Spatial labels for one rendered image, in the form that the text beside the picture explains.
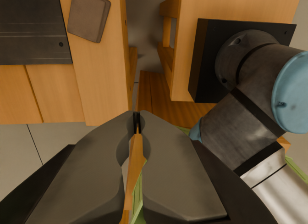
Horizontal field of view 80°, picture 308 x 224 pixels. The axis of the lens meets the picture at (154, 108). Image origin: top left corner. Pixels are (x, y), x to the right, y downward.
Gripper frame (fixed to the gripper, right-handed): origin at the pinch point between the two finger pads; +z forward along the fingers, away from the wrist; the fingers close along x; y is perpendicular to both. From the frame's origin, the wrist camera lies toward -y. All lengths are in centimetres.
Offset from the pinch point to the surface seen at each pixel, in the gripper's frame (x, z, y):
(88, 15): -11.9, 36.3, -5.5
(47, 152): -95, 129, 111
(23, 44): -30.2, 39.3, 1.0
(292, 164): 61, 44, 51
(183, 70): 12.2, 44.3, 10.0
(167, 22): 13, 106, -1
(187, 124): 18, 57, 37
